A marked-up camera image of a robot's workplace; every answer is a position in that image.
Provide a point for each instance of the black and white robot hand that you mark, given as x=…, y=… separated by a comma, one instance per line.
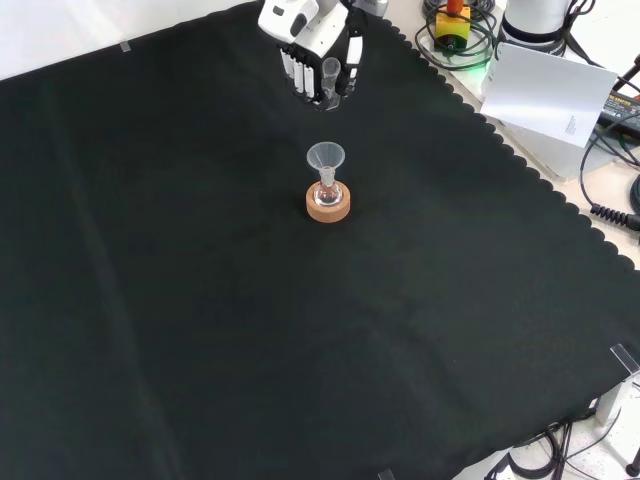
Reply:
x=310, y=30

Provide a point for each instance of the clear graduated cylinder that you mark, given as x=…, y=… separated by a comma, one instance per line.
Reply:
x=330, y=70

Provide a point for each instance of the clear plastic funnel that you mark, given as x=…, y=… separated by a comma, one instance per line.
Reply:
x=326, y=156

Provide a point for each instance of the yellow stop button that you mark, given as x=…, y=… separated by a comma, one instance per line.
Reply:
x=452, y=25

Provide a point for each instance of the round-bottom glass flask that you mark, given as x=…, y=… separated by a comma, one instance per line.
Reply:
x=327, y=192

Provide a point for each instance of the small grey tape piece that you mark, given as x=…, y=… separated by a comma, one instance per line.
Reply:
x=125, y=47

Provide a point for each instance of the white box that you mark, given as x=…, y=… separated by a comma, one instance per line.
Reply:
x=550, y=155

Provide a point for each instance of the black table cloth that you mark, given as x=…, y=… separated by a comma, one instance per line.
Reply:
x=250, y=310

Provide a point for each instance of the black tripod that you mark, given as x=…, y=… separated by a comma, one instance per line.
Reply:
x=627, y=75

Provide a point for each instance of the black power adapter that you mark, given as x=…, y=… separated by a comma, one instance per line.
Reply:
x=622, y=107

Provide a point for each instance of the clear tape strip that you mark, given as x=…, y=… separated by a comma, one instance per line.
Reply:
x=626, y=357

